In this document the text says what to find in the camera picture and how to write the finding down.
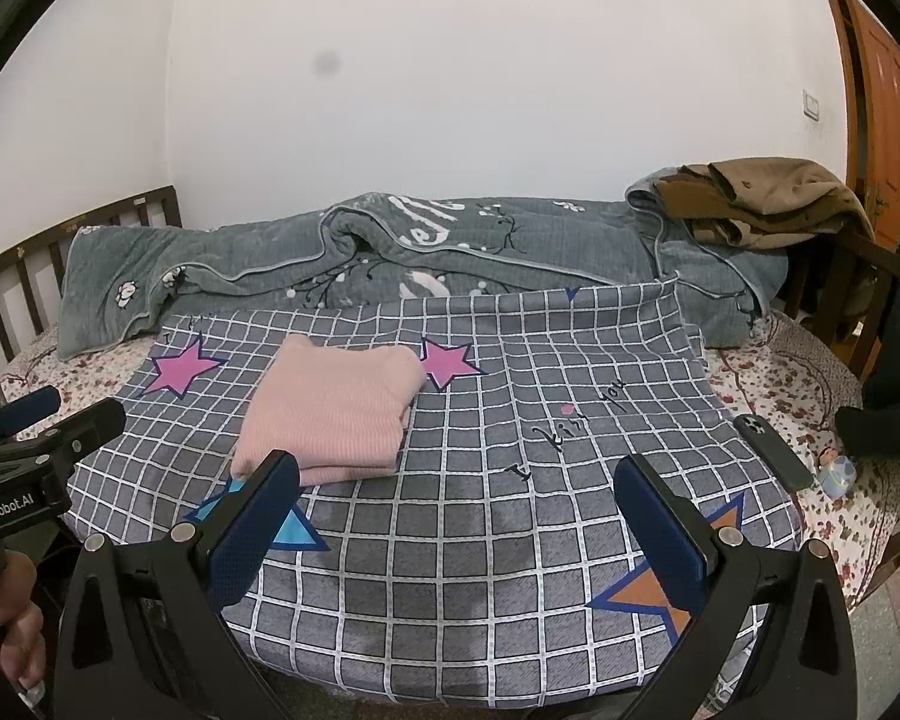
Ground floral bed sheet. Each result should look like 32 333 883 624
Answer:
0 307 900 608

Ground person's left hand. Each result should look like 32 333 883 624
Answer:
0 551 46 691

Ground grey checked blanket with stars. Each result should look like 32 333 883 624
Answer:
67 277 803 713

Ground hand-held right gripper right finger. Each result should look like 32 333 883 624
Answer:
613 454 852 720

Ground dark wooden chair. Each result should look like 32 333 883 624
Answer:
784 229 900 376

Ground dark wooden bed headboard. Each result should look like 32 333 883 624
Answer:
0 186 183 406

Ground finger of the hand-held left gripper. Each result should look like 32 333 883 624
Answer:
0 385 62 451
41 397 127 475

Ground pink knitted sweater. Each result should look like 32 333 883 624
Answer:
230 334 427 487

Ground orange wooden door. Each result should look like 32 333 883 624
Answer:
819 0 900 252

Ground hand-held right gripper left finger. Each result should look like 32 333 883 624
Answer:
52 450 302 720

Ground black phone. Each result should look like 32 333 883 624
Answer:
733 412 815 494

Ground brown clothes pile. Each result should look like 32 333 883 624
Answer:
658 157 875 252

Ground grey-green quilt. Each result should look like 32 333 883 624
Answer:
58 172 792 361

